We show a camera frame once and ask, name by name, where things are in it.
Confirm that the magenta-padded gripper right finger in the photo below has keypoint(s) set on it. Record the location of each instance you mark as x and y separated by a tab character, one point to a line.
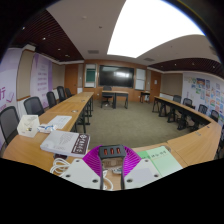
143	171

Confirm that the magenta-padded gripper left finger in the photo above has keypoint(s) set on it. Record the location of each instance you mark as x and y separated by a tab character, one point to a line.
81	171

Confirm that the black charger with red ports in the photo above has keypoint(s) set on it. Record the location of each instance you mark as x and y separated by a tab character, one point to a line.
112	151

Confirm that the green booklet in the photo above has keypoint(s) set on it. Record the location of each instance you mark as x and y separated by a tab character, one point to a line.
165	160

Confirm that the white paper sheet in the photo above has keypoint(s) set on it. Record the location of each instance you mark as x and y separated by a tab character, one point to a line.
60	121

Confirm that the blue and white packet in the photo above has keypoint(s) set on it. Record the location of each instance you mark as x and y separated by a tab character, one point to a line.
46	128

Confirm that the white translucent box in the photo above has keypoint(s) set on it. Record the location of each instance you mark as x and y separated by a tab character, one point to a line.
28	126

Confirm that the small wooden side desk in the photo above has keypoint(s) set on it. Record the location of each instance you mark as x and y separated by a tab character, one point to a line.
145	93

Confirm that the row of black mesh chairs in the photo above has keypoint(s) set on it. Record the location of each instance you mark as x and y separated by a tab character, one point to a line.
202	108
33	105

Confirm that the wooden lectern desk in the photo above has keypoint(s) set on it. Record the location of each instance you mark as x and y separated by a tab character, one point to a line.
115	94

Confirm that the black office chair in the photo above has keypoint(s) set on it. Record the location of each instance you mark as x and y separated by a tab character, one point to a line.
107	89

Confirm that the brown wooden door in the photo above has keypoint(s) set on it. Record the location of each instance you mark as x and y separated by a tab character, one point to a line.
155	85
71	79

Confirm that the plain white whiteboard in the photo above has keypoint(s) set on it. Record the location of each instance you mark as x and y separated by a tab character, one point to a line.
140	79

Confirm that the whiteboard with green panel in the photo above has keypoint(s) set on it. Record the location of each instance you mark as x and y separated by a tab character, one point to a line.
90	76

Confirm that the grey ceiling air vent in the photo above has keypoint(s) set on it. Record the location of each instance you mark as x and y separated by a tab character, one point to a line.
148	59
93	51

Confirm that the large bright ceiling light panel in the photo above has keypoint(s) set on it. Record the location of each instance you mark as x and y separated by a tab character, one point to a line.
150	26

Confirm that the large black wall screen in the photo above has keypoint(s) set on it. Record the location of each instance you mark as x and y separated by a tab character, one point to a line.
116	76

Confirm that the colourful wall posters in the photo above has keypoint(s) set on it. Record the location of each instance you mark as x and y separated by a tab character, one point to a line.
208	95

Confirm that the narrow purple wall banner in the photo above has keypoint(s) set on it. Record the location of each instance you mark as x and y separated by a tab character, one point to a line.
41	78

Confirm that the wide purple wall banner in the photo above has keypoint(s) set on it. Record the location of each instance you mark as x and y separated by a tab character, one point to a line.
7	90

